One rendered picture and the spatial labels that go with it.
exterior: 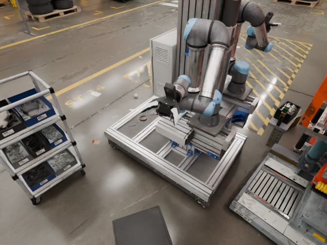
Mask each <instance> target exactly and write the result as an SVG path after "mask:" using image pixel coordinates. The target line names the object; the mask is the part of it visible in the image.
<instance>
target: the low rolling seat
mask: <svg viewBox="0 0 327 245"><path fill-rule="evenodd" d="M112 229H113V236H114V242H115V245H173V244H172V241H171V238H170V235H169V232H168V229H167V226H166V223H165V220H164V217H163V214H162V211H161V208H160V206H155V207H151V208H148V209H146V210H142V211H139V212H136V213H133V214H130V215H127V216H124V217H121V218H118V219H115V220H113V221H112Z"/></svg>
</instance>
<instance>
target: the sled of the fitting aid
mask: <svg viewBox="0 0 327 245"><path fill-rule="evenodd" d="M311 182H312V180H311V181H310V182H309V184H308V185H307V187H306V189H305V191H304V193H303V195H302V197H301V199H300V201H299V204H298V206H297V208H296V210H295V212H294V214H293V216H292V218H291V220H290V222H289V224H288V226H290V227H291V228H293V229H294V230H296V231H297V232H299V233H300V234H302V235H303V236H305V237H306V238H308V239H309V240H310V241H312V242H313V243H315V244H316V245H327V236H326V235H324V234H323V233H321V232H320V231H318V230H317V229H315V228H313V227H312V226H310V225H309V224H307V223H306V222H304V221H303V220H301V219H300V218H299V217H300V215H301V213H302V211H303V209H304V207H305V204H306V202H307V200H308V198H309V195H310V193H311V191H312V190H310V188H311V185H310V184H311Z"/></svg>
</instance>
